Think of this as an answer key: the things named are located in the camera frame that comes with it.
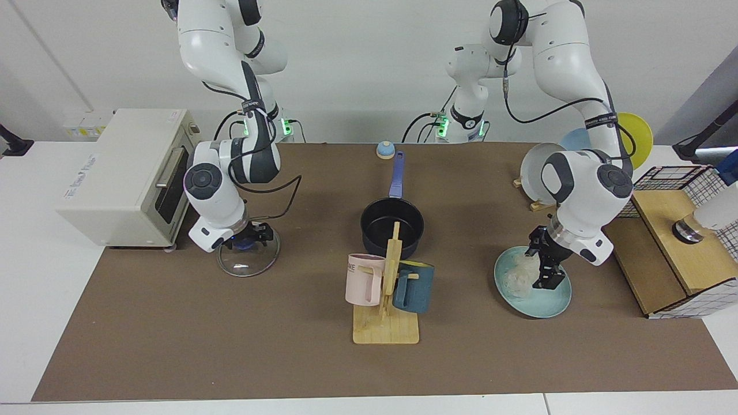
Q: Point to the white vermicelli bundle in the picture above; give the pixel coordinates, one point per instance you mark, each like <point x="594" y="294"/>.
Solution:
<point x="518" y="274"/>

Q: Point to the small blue round thing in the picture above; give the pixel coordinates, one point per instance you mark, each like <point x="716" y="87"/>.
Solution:
<point x="385" y="151"/>

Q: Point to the yellow round plate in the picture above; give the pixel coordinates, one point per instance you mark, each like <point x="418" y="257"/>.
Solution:
<point x="637" y="135"/>

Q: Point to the small blue object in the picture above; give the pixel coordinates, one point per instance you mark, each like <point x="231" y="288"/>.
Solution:
<point x="729" y="167"/>

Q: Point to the white round plate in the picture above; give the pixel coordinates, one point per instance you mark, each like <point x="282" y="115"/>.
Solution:
<point x="531" y="170"/>

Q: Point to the wooden mug stand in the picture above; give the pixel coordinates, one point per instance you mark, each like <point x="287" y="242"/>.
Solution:
<point x="386" y="328"/>

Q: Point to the pink mug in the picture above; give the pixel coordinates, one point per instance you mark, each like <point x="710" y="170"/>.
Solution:
<point x="362" y="282"/>

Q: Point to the glass lid with blue knob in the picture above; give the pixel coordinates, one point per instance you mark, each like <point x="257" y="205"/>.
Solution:
<point x="248" y="262"/>

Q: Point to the light blue round plate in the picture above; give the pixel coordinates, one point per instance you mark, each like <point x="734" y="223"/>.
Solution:
<point x="575" y="138"/>

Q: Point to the pale toaster oven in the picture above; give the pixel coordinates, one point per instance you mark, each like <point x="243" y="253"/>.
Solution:
<point x="115" y="173"/>

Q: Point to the dark blue mug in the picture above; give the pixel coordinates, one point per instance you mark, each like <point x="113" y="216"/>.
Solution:
<point x="415" y="291"/>

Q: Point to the wooden plate rack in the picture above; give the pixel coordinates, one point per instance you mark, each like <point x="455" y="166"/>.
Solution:
<point x="539" y="204"/>

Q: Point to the pale green round plate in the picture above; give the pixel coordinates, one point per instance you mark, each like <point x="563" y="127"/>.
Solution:
<point x="545" y="302"/>

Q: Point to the white wall power strip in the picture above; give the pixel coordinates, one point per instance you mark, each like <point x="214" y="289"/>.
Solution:
<point x="86" y="125"/>

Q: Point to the brown table cloth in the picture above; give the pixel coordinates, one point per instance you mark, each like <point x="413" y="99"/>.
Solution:
<point x="230" y="334"/>

